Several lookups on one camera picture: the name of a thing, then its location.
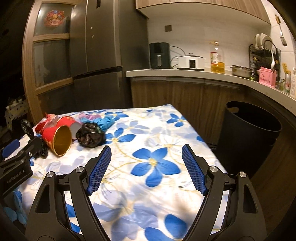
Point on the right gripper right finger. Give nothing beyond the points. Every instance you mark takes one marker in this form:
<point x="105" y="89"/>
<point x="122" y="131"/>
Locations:
<point x="243" y="218"/>

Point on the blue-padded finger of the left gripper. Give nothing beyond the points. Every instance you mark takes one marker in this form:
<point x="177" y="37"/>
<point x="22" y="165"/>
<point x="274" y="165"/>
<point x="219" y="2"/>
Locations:
<point x="10" y="148"/>

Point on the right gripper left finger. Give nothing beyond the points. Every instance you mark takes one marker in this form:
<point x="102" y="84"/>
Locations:
<point x="49" y="219"/>

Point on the red clear snack wrapper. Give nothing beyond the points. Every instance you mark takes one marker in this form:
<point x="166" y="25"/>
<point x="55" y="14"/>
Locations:
<point x="48" y="121"/>

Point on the red paper cup gold interior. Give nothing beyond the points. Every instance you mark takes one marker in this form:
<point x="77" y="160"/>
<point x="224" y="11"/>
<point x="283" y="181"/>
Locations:
<point x="58" y="139"/>

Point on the red paper cup white interior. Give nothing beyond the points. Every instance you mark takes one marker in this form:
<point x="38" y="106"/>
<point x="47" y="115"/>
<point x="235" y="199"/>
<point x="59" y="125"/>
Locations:
<point x="70" y="122"/>

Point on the black plastic bag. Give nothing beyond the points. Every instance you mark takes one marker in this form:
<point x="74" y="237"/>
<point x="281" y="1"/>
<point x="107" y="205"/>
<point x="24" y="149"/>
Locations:
<point x="90" y="135"/>

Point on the blue rubber glove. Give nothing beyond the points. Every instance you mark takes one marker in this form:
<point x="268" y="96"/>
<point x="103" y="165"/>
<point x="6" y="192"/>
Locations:
<point x="103" y="123"/>

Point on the black trash bin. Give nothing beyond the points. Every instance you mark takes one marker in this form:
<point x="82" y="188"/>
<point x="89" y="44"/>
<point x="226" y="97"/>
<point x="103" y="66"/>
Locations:
<point x="248" y="135"/>

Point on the wooden lower kitchen cabinets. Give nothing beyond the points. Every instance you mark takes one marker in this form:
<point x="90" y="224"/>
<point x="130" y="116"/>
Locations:
<point x="202" y="101"/>

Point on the wooden glass cabinet door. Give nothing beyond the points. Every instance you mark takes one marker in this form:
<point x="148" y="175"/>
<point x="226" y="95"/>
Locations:
<point x="47" y="79"/>

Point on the blue floral tablecloth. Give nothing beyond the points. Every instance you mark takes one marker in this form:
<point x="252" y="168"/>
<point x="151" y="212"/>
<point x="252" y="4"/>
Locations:
<point x="146" y="192"/>

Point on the dark steel refrigerator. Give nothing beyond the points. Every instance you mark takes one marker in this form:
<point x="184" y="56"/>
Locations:
<point x="107" y="39"/>

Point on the pink utensil holder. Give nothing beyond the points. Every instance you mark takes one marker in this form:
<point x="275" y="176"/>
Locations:
<point x="267" y="77"/>

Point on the steel pot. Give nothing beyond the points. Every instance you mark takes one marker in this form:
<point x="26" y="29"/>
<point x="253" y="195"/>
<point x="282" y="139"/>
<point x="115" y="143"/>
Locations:
<point x="241" y="71"/>

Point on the cooking oil bottle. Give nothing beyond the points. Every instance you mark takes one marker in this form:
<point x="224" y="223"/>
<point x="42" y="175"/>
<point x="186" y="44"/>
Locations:
<point x="217" y="58"/>

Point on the white ladle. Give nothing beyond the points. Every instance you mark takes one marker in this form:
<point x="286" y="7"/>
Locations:
<point x="272" y="61"/>

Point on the black dish rack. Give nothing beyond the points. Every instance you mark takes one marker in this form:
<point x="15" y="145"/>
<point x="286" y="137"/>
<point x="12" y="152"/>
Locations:
<point x="260" y="56"/>

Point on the white rice cooker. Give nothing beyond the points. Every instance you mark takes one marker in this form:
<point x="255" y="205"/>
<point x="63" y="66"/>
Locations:
<point x="191" y="62"/>

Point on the black air fryer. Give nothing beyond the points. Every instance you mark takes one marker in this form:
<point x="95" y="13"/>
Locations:
<point x="159" y="54"/>

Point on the hanging metal spatula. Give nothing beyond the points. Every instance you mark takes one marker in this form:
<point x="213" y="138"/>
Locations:
<point x="282" y="38"/>

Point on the upper wooden wall cabinet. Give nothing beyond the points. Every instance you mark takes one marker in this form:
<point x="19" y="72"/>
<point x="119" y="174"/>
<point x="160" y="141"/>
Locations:
<point x="249" y="12"/>

